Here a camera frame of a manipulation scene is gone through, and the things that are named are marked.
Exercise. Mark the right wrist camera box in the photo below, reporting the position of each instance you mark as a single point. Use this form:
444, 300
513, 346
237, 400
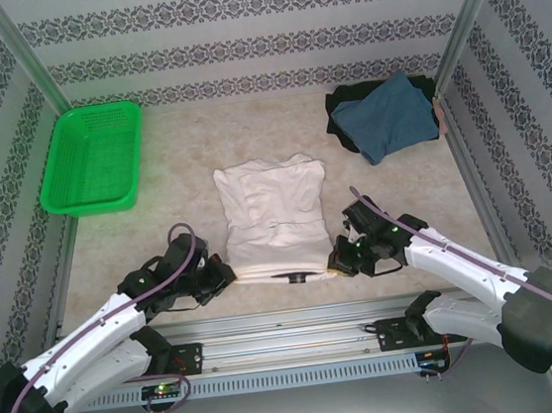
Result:
363, 216

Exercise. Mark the blue t-shirt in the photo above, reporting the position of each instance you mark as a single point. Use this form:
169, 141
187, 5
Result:
386, 119

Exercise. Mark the pink folded cloth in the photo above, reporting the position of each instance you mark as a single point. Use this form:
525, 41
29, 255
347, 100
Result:
441, 118

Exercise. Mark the aluminium frame post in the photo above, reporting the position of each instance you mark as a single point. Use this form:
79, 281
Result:
475, 4
34, 69

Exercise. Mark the white t-shirt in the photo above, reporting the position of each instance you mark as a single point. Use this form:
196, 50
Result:
271, 207

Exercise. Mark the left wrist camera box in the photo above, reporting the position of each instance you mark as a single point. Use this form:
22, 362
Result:
184, 254

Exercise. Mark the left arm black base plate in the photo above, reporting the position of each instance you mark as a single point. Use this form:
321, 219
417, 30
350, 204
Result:
191, 356

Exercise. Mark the aluminium side rail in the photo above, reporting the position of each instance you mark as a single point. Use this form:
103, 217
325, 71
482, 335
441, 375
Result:
65, 265
487, 192

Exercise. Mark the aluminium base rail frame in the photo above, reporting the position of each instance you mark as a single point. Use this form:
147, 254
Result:
291, 337

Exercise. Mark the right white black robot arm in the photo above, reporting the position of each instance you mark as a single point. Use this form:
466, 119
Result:
463, 270

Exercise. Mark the green plastic basket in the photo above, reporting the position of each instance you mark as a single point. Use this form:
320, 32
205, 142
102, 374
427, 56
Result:
91, 158

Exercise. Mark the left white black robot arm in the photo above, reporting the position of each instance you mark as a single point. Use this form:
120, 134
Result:
86, 333

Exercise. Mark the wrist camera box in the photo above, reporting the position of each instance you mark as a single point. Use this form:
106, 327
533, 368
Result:
184, 254
363, 216

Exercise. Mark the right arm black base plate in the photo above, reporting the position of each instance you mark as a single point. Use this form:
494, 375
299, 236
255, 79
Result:
390, 335

